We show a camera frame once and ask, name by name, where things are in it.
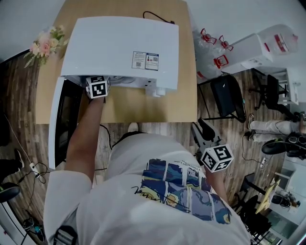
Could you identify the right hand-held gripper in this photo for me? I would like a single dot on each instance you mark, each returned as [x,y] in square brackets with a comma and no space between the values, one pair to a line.
[216,158]

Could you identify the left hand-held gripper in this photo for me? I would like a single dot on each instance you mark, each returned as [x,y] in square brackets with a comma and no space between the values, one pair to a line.
[98,87]

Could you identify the white microwave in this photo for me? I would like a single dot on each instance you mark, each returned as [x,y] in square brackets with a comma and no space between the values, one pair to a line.
[119,47]

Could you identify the person's right forearm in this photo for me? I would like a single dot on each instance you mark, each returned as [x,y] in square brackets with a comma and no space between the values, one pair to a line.
[216,184]

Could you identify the person's left forearm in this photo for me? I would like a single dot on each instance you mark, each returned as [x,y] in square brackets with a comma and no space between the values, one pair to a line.
[83,138]

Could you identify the light wooden table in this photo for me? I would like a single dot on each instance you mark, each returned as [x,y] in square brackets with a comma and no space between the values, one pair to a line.
[134,107]

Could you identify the black folding chair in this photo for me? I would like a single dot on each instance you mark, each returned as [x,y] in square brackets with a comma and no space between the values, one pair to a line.
[227,98]

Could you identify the person's white shoe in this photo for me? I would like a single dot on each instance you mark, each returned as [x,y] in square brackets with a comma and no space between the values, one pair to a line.
[133,127]

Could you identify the pink flower bouquet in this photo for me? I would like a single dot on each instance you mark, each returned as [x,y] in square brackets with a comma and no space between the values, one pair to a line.
[46,44]

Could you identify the clear red-capped water bottle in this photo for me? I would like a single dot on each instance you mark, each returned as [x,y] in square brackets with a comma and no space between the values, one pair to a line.
[224,44]
[215,67]
[203,45]

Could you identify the white power strip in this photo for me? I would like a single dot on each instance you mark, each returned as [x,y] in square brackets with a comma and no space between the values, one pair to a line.
[263,163]
[34,168]

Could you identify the black office chair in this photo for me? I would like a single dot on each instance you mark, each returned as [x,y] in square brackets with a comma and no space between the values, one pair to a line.
[272,93]

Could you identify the person's white printed t-shirt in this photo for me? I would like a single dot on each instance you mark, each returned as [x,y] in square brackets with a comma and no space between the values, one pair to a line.
[143,191]

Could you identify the white water dispenser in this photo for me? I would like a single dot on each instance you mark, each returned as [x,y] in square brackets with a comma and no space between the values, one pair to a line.
[248,55]

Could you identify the yellow wooden board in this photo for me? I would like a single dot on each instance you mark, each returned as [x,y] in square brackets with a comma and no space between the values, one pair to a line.
[269,196]

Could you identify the white desk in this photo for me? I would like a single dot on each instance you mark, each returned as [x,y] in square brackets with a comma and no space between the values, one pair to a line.
[295,86]

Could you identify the black teal device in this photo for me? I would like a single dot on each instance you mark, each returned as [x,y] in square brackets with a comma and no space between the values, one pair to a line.
[36,228]

